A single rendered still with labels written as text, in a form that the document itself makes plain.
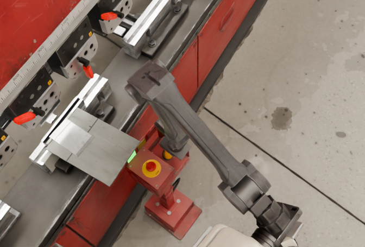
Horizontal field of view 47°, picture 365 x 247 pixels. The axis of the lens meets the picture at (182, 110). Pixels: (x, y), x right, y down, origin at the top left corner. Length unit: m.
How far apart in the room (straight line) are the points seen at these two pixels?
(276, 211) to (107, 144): 0.62
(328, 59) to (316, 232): 1.13
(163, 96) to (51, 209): 0.73
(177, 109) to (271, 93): 1.75
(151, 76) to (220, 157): 0.26
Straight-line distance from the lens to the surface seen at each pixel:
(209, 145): 1.01
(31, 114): 1.21
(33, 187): 1.59
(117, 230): 2.32
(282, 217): 1.11
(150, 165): 1.58
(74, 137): 1.47
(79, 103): 1.52
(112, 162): 1.40
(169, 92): 0.96
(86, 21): 1.29
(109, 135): 1.44
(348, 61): 2.93
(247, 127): 2.55
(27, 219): 1.56
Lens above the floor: 2.29
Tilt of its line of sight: 63 degrees down
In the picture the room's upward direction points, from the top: 4 degrees counter-clockwise
